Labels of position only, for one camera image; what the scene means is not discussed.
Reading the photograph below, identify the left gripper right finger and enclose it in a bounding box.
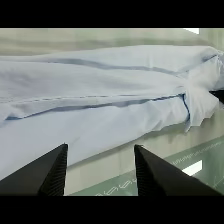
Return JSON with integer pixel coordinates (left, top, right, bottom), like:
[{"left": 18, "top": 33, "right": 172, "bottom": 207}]
[{"left": 133, "top": 144, "right": 224, "bottom": 197}]

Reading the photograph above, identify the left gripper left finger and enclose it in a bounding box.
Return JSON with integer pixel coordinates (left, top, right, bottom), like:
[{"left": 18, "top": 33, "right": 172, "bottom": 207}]
[{"left": 0, "top": 142, "right": 69, "bottom": 197}]

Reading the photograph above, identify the light blue shirt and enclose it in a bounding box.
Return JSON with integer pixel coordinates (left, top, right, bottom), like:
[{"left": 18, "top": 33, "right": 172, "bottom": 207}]
[{"left": 0, "top": 44, "right": 224, "bottom": 182}]

